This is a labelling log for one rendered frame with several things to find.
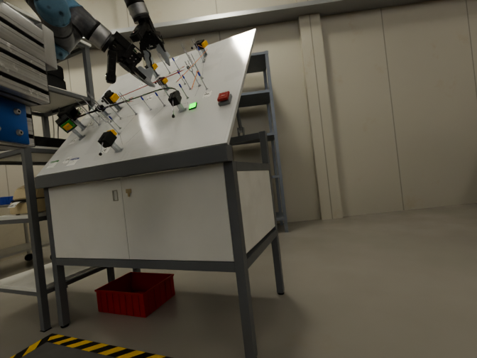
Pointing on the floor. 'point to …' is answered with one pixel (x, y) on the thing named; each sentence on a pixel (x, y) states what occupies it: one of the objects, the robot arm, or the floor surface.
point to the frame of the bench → (242, 264)
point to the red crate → (135, 293)
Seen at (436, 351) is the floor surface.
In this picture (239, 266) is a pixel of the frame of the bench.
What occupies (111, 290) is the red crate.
